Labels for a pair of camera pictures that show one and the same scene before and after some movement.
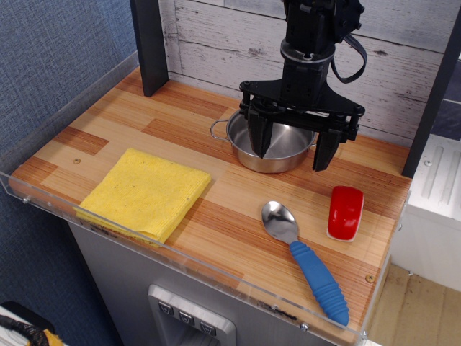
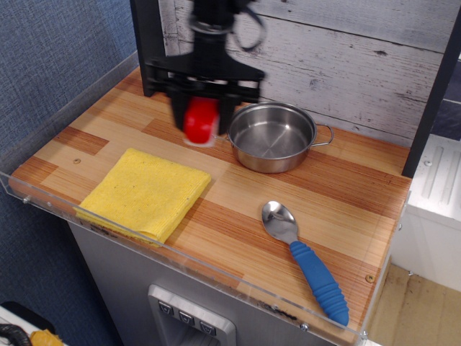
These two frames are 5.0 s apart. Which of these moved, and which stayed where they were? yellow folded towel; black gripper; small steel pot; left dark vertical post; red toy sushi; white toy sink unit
Moved: red toy sushi; black gripper
Stayed: small steel pot; white toy sink unit; yellow folded towel; left dark vertical post
